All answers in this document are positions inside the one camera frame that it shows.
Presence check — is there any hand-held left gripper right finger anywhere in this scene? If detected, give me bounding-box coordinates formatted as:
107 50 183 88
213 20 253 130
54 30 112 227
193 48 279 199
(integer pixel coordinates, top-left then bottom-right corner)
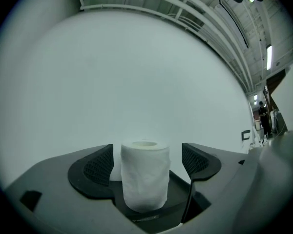
161 142 259 234

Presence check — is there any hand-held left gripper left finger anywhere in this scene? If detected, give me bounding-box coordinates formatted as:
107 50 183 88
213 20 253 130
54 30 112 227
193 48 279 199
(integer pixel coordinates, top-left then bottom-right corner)
4 144 147 234

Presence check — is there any white toilet paper roll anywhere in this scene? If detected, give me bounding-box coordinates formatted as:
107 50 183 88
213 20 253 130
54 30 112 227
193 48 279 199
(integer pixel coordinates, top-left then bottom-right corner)
120 140 172 214

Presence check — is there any brown wooden panel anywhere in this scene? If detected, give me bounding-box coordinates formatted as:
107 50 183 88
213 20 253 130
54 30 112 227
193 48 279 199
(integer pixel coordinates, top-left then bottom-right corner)
265 68 288 134

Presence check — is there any ceiling tube light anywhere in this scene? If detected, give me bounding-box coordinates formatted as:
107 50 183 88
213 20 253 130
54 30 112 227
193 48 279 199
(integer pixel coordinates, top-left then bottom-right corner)
266 45 273 71

